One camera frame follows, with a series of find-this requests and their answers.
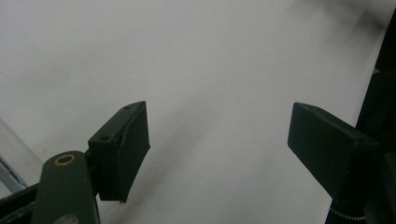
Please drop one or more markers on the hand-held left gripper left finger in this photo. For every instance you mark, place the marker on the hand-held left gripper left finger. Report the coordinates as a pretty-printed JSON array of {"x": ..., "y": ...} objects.
[{"x": 121, "y": 152}]

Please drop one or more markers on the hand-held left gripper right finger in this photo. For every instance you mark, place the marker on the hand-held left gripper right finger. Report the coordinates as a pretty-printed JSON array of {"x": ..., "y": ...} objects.
[{"x": 330, "y": 152}]

